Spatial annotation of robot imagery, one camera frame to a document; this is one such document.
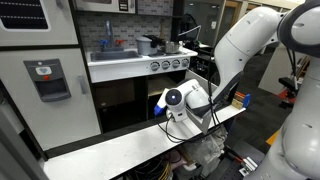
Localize grey water dispenser panel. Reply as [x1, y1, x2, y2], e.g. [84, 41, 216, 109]
[23, 58, 72, 103]

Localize white toy kitchen unit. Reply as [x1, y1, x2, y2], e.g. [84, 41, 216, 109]
[0, 0, 199, 159]

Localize pink bag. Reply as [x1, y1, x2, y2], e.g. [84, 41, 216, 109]
[165, 149, 188, 169]

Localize white toy microwave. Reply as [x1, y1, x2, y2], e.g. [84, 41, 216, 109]
[72, 0, 137, 15]

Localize yellow cable bundle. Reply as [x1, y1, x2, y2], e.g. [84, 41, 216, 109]
[133, 156, 174, 180]

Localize clear crumpled plastic bag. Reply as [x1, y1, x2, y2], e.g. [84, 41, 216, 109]
[181, 123, 230, 176]

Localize grey fridge door handle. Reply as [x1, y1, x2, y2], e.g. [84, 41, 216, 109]
[77, 75, 88, 96]

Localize grey sink basin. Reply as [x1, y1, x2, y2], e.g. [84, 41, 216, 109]
[89, 49, 144, 64]

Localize white panel board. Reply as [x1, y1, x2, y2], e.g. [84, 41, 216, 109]
[258, 46, 296, 96]

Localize black metal frame rack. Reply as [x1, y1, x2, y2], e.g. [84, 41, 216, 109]
[189, 46, 249, 108]

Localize grey pot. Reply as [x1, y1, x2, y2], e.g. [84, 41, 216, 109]
[135, 35, 158, 56]

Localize brown wooden utensil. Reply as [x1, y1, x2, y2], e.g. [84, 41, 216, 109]
[158, 18, 167, 38]

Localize grey toy faucet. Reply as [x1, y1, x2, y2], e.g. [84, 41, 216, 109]
[104, 19, 114, 48]

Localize grey aluminium post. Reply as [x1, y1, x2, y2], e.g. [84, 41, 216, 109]
[0, 99, 49, 180]

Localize silver pot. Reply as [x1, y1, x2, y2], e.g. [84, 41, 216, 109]
[164, 40, 182, 55]

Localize blue and wood clamp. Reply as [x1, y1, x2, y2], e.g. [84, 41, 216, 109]
[231, 91, 252, 110]

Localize white fridge door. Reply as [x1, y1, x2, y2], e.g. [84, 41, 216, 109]
[0, 48, 102, 151]

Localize white freezer door dark window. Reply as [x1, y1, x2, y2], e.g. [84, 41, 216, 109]
[0, 0, 79, 48]

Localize light wooden cabinet shelf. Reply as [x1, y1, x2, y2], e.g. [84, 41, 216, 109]
[147, 76, 178, 98]

